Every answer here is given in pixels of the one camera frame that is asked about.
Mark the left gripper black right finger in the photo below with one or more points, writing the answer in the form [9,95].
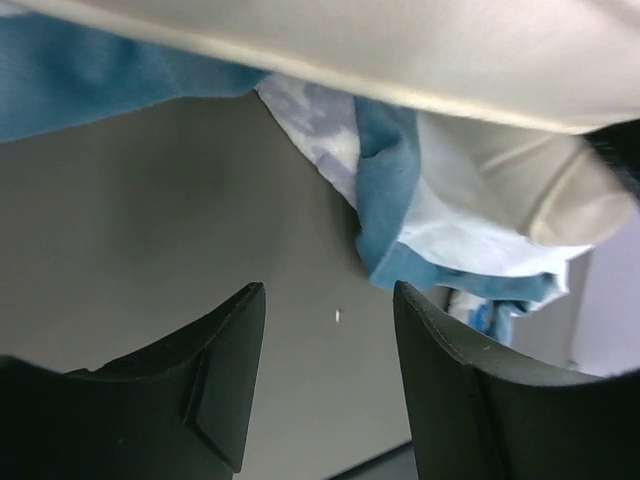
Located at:
[480,410]

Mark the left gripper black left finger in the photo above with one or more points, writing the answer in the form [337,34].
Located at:
[178,408]

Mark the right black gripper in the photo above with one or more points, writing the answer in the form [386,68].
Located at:
[618,146]

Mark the cream bear pillow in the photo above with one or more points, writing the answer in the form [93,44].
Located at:
[568,67]

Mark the blue white bear pillowcase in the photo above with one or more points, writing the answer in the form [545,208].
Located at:
[403,175]

